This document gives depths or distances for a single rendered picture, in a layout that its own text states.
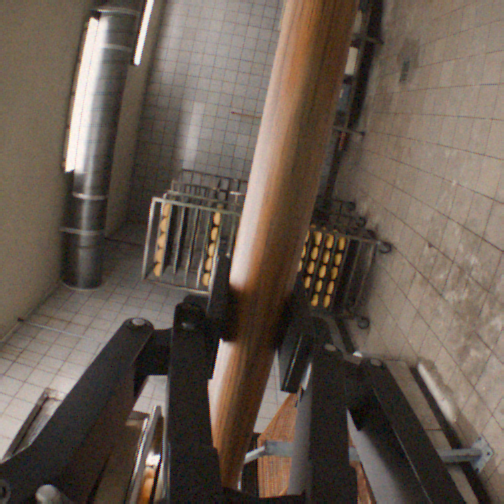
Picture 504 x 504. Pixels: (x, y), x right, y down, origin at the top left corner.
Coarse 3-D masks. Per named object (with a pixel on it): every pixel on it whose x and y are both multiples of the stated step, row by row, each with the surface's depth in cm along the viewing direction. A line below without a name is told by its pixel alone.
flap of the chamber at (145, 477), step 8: (160, 408) 201; (160, 416) 200; (152, 424) 189; (160, 424) 199; (152, 432) 183; (160, 432) 198; (152, 440) 179; (160, 440) 197; (152, 448) 178; (160, 448) 196; (144, 456) 167; (152, 456) 177; (144, 464) 162; (144, 472) 160; (152, 472) 174; (136, 480) 153; (144, 480) 158; (152, 480) 173; (136, 488) 148; (144, 488) 157; (136, 496) 144; (144, 496) 155
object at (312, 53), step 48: (288, 0) 15; (336, 0) 14; (288, 48) 15; (336, 48) 15; (288, 96) 15; (336, 96) 16; (288, 144) 16; (288, 192) 16; (240, 240) 18; (288, 240) 17; (240, 288) 18; (288, 288) 18; (240, 336) 19; (240, 384) 20; (240, 432) 21
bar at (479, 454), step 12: (264, 444) 135; (276, 444) 135; (288, 444) 136; (480, 444) 143; (252, 456) 135; (288, 456) 134; (444, 456) 138; (456, 456) 138; (468, 456) 139; (480, 456) 139; (480, 468) 137
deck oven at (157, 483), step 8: (48, 392) 207; (56, 392) 209; (64, 392) 211; (32, 408) 191; (136, 416) 210; (144, 416) 212; (256, 432) 219; (256, 440) 213; (248, 448) 206; (256, 448) 207; (160, 456) 197; (160, 464) 191; (248, 464) 194; (256, 464) 195; (160, 472) 190; (248, 472) 189; (256, 472) 190; (160, 480) 199; (248, 480) 183; (256, 480) 184; (152, 488) 175; (160, 488) 208; (248, 488) 178; (256, 488) 179; (88, 496) 152; (152, 496) 170; (160, 496) 218
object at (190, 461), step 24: (192, 312) 15; (192, 336) 15; (192, 360) 13; (168, 384) 13; (192, 384) 12; (168, 408) 11; (192, 408) 11; (168, 432) 10; (192, 432) 10; (168, 456) 9; (192, 456) 9; (216, 456) 9; (168, 480) 8; (192, 480) 8; (216, 480) 8
